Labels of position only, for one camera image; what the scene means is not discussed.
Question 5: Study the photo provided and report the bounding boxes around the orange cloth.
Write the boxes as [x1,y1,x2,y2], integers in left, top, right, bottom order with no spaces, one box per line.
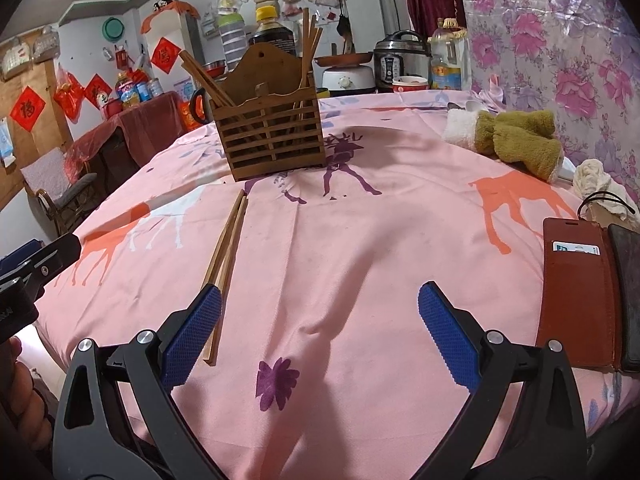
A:
[141,1,201,35]

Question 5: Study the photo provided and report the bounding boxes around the pink deer print bedsheet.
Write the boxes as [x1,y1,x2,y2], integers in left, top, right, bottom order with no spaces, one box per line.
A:
[35,91,640,441]

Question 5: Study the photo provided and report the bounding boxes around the silver electric pressure cooker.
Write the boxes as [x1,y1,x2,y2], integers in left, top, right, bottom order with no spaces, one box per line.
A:
[373,30,432,93]

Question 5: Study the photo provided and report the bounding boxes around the green round plate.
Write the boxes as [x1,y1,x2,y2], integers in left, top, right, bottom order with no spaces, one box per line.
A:
[101,16,124,44]

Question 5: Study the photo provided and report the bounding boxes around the dark red table cover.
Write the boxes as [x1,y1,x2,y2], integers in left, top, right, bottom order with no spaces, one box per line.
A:
[65,91,186,181]

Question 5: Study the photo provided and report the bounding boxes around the white electric cooker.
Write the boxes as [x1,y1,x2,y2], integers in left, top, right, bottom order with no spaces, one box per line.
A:
[321,64,376,97]

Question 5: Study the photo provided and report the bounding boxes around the beige hanging tote bag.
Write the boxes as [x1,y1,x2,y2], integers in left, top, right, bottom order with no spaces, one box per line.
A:
[0,37,33,82]

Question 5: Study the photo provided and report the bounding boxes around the red orange printed bag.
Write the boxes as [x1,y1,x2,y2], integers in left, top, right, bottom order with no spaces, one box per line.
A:
[179,100,202,133]

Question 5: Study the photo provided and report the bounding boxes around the brown wooden chopstick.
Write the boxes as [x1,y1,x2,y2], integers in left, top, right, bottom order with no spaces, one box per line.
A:
[202,196,250,367]
[200,189,247,293]

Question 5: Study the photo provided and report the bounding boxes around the yellow oil bottle blue label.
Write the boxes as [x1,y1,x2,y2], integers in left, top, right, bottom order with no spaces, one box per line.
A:
[116,71,140,110]

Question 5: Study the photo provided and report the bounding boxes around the person's left hand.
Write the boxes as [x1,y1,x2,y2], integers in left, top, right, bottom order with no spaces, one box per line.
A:
[0,335,53,466]

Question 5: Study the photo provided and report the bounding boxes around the dark sauce bottle yellow cap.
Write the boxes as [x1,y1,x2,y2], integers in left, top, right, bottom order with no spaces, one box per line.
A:
[248,5,296,56]

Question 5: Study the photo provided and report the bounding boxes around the grey striped stacked container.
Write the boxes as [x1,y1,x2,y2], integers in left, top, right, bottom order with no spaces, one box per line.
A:
[218,12,247,73]

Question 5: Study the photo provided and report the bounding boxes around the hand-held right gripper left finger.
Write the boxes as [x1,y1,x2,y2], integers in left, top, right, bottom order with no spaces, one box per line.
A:
[52,283,223,480]

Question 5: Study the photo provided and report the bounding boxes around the wooden armchair with cushions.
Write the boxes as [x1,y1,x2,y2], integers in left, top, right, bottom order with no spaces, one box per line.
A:
[20,147,101,238]

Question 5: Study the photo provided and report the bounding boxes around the black phone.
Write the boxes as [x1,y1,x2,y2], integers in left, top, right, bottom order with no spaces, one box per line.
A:
[607,223,640,373]

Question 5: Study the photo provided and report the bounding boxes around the red diamond paper decoration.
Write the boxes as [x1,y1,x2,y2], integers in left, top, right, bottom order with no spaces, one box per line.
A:
[150,36,182,75]
[9,85,47,133]
[82,74,113,110]

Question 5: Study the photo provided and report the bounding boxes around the bunch of wooden chopsticks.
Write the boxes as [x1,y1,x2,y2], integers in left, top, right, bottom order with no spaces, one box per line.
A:
[178,6,326,171]

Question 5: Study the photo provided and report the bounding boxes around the cream crumpled cloth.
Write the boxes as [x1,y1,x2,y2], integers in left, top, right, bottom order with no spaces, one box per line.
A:
[571,158,633,221]

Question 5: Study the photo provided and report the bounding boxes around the brown wooden chopstick holder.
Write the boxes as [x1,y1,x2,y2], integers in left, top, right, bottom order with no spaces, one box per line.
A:
[208,44,328,182]

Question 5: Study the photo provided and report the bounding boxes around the brown paper bag black cord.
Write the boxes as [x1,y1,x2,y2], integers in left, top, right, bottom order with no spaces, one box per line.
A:
[577,191,640,233]

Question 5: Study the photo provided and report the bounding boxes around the stainless steel kettle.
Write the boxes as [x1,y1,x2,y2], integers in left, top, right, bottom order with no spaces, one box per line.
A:
[190,87,215,126]

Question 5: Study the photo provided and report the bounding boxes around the floral plastic wrapped mattress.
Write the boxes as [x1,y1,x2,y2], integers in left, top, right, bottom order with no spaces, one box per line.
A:
[454,0,640,211]

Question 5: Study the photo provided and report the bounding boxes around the brown leather wallet case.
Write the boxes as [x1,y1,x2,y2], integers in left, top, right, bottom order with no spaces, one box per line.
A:
[537,216,623,372]

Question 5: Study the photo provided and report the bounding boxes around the brown wooden door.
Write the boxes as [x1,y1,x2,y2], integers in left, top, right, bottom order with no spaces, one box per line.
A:
[0,57,76,211]

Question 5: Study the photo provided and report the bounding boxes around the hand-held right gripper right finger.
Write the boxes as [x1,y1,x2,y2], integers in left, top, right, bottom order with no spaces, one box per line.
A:
[417,281,588,480]

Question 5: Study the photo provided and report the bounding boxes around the red and white bowl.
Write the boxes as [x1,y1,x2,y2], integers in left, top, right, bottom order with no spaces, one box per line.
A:
[391,75,430,93]

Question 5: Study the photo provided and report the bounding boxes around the clear cooking oil bottle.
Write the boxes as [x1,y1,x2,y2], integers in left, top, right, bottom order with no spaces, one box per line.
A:
[429,17,472,92]

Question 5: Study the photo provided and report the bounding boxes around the white refrigerator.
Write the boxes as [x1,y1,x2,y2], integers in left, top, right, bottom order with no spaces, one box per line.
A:
[145,10,207,111]

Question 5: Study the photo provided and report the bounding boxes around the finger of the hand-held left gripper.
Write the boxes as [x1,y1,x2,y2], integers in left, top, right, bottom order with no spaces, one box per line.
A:
[22,233,83,301]
[0,240,39,286]

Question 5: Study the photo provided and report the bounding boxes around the red frying pan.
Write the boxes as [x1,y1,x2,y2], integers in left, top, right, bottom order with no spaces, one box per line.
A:
[312,51,375,67]

